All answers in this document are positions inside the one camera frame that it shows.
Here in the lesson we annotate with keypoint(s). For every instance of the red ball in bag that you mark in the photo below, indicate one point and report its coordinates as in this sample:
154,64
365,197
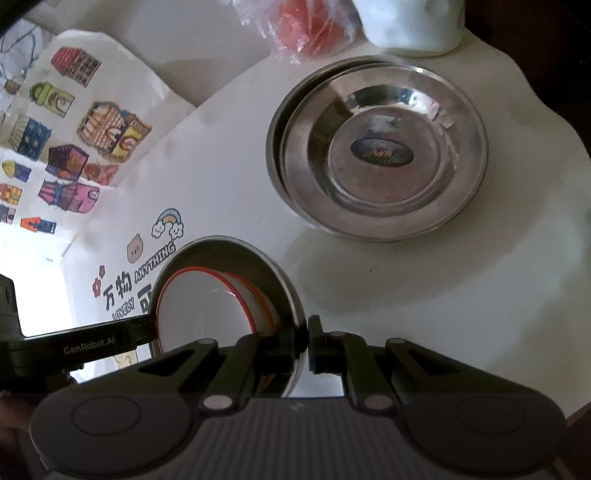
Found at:
307,28

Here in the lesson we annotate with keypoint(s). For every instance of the left hand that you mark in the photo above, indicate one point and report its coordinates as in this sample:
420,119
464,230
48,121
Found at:
15,416

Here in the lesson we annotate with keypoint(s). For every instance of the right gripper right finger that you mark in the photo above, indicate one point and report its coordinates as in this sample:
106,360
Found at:
351,358

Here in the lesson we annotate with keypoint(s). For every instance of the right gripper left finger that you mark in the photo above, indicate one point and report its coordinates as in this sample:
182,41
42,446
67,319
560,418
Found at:
260,365

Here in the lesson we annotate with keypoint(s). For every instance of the clear plastic bag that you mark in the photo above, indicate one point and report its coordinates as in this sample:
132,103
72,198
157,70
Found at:
257,15

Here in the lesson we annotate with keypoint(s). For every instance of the red-rimmed white bowl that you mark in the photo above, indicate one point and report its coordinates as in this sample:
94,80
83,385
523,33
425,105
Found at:
260,311
198,303

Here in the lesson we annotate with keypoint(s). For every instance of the colourful houses drawing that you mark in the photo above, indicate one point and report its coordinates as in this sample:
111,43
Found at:
86,114

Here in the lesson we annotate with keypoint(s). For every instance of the white blue water bottle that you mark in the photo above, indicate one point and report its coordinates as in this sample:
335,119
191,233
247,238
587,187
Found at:
416,28

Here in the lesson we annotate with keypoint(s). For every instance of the small steel plate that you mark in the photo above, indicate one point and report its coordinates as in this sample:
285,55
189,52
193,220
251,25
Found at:
384,146

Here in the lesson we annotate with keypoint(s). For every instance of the steel bowl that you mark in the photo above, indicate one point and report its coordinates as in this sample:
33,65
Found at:
229,254

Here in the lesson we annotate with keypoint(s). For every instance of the child figure drawing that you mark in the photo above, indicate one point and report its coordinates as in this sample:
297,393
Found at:
21,46

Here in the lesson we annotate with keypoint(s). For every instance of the white printed tablecloth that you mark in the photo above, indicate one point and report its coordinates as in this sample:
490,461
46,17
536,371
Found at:
504,287

